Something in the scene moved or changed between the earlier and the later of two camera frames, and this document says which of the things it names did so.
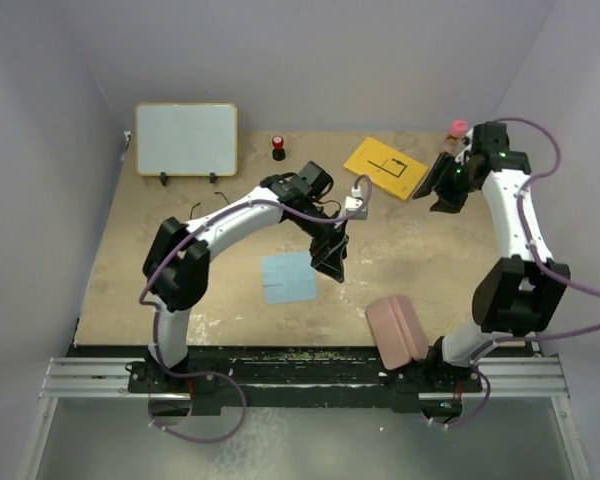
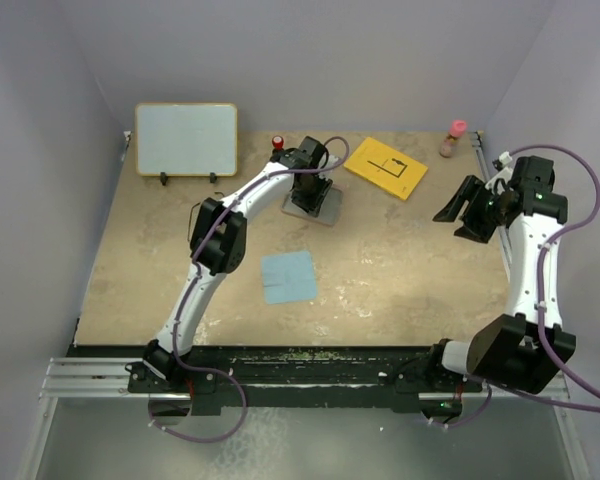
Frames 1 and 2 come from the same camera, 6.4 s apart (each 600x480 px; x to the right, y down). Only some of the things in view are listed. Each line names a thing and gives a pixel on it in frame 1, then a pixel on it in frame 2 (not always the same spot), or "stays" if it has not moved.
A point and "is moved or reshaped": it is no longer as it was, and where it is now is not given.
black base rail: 290,381 stays
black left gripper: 328,251 → 312,205
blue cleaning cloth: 288,278 stays
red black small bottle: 278,151 stays
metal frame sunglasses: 191,211 stays
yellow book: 388,168 stays
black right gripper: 450,203 → 473,229
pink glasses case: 397,333 is moved or reshaped
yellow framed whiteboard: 186,139 stays
